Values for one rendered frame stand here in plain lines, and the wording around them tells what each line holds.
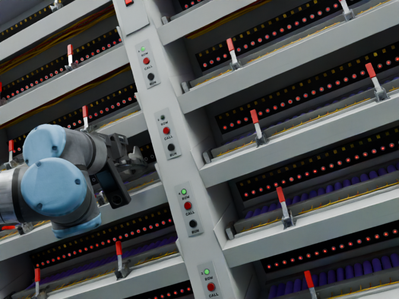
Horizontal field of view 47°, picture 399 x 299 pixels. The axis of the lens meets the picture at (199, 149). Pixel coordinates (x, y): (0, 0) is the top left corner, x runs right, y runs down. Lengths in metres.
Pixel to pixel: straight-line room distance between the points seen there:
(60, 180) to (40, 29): 0.74
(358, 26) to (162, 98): 0.47
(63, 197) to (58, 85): 0.63
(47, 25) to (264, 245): 0.85
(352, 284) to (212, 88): 0.53
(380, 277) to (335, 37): 0.51
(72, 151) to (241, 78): 0.42
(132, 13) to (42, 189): 0.63
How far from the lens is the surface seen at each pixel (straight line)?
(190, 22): 1.16
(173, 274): 1.11
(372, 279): 1.06
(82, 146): 0.95
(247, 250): 1.03
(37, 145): 0.92
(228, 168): 1.05
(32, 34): 1.43
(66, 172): 0.74
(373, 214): 0.99
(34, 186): 0.74
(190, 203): 1.07
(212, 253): 1.05
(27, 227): 1.36
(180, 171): 1.08
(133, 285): 1.16
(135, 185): 1.19
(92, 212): 0.89
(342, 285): 1.06
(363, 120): 1.00
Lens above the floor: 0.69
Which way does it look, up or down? 13 degrees up
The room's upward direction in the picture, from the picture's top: 17 degrees counter-clockwise
